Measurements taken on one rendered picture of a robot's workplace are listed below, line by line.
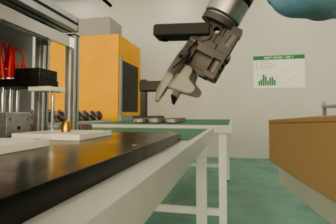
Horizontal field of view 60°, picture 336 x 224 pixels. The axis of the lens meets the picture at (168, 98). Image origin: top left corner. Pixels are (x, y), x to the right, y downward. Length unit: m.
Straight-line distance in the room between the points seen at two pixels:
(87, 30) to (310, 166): 4.57
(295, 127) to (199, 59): 0.26
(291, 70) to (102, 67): 3.40
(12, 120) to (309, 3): 0.62
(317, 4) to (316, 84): 5.55
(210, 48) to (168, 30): 0.09
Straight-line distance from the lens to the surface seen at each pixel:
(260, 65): 5.75
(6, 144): 0.43
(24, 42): 0.99
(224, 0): 0.58
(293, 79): 5.80
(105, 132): 0.68
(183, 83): 0.53
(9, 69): 0.74
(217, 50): 0.57
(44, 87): 0.68
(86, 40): 4.45
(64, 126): 0.67
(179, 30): 0.59
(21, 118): 0.76
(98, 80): 4.26
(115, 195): 0.28
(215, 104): 5.67
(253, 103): 5.67
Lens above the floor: 0.82
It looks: 3 degrees up
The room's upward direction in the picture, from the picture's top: straight up
